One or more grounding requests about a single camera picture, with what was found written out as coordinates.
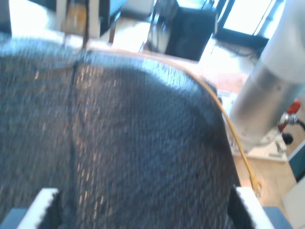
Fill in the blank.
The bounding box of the black cabinet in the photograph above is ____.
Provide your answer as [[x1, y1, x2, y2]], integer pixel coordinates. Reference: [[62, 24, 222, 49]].
[[163, 6, 215, 62]]

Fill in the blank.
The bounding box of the red metal clamp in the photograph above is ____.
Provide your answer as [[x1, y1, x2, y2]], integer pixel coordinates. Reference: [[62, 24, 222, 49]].
[[277, 99, 301, 132]]

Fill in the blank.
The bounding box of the yellow network cable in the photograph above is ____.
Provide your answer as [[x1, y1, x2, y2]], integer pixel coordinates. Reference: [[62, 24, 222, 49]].
[[114, 49, 263, 198]]

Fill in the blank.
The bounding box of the black bubble wrap mat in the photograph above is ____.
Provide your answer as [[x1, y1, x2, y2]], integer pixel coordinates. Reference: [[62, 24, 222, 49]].
[[0, 33, 241, 229]]

